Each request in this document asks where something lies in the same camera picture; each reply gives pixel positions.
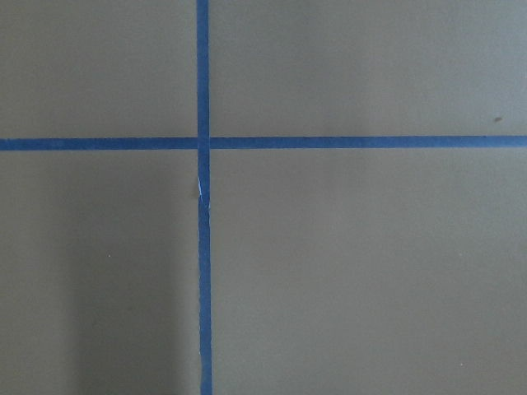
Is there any vertical blue tape line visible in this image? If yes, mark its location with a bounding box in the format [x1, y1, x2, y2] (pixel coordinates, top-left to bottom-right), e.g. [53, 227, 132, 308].
[196, 0, 213, 395]

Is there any horizontal blue tape line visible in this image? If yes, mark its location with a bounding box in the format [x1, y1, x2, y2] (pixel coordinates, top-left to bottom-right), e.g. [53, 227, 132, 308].
[1, 136, 526, 151]

